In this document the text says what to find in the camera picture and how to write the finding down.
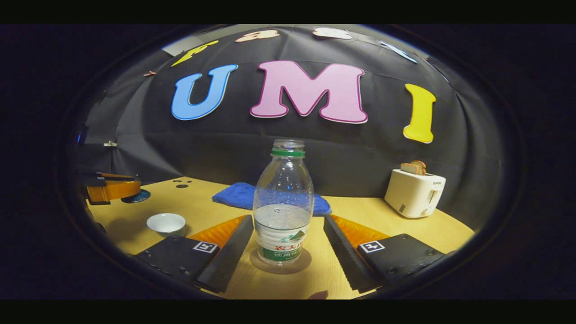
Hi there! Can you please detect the blue towel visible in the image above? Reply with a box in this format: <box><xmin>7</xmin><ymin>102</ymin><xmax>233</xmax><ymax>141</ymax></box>
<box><xmin>212</xmin><ymin>182</ymin><xmax>332</xmax><ymax>216</ymax></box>

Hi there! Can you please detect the round brown coaster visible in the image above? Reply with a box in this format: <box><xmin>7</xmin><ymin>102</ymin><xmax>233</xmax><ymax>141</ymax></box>
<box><xmin>250</xmin><ymin>247</ymin><xmax>312</xmax><ymax>274</ymax></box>

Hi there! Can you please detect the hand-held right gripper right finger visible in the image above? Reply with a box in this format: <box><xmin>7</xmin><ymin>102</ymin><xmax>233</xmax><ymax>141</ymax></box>
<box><xmin>323</xmin><ymin>214</ymin><xmax>455</xmax><ymax>293</ymax></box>

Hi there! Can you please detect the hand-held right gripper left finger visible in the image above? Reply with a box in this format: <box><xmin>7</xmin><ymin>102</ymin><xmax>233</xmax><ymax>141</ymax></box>
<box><xmin>135</xmin><ymin>215</ymin><xmax>254</xmax><ymax>294</ymax></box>

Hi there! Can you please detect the clear plastic water bottle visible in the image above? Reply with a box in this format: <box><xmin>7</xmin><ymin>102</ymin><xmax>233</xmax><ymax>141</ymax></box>
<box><xmin>252</xmin><ymin>139</ymin><xmax>315</xmax><ymax>266</ymax></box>

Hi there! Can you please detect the white toaster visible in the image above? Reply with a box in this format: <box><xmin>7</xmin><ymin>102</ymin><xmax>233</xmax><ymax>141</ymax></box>
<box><xmin>384</xmin><ymin>169</ymin><xmax>446</xmax><ymax>219</ymax></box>

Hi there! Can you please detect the black backdrop cloth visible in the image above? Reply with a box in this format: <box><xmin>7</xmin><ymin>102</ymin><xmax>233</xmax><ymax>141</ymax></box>
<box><xmin>74</xmin><ymin>25</ymin><xmax>504</xmax><ymax>230</ymax></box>

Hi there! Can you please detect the white teacup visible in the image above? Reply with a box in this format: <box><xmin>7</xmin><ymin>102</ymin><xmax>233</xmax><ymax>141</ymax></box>
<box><xmin>147</xmin><ymin>213</ymin><xmax>186</xmax><ymax>236</ymax></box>

